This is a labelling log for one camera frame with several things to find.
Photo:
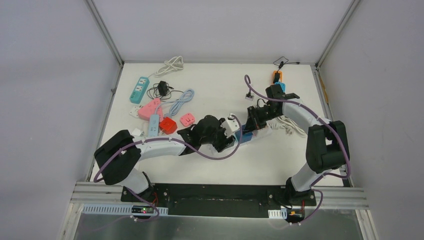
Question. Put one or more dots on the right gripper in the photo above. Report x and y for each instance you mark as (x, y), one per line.
(253, 122)

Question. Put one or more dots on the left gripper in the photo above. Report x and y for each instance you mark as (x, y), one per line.
(224, 141)

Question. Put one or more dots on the blue cube adapter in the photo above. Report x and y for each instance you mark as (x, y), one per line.
(243, 138)

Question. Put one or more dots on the white long power strip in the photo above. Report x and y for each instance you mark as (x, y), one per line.
(269, 129)

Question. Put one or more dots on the pink square plug adapter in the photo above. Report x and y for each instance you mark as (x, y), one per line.
(187, 120)

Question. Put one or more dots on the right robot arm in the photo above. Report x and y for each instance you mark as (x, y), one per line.
(326, 146)

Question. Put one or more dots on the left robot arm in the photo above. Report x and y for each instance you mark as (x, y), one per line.
(118, 156)

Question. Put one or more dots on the small white plug adapter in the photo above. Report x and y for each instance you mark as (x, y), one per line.
(137, 132)

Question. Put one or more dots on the light blue square adapter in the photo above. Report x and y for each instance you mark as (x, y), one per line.
(282, 85)

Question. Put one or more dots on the red cube adapter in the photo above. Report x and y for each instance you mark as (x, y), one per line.
(168, 126)

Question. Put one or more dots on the black charger on orange strip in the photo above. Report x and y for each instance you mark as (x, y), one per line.
(276, 78)

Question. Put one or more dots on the orange power strip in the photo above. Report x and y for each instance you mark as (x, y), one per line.
(281, 75)

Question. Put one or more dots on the light blue power strip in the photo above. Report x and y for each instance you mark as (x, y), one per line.
(153, 125)

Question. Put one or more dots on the pink triangular power strip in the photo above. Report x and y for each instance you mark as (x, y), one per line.
(152, 108)

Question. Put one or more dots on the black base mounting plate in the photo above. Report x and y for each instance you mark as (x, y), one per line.
(218, 200)

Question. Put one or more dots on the teal power strip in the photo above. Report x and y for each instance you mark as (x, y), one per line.
(139, 90)

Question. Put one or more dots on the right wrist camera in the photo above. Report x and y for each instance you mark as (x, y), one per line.
(249, 96)

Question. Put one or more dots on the black power adapter with cable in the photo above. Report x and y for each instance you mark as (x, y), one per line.
(161, 90)

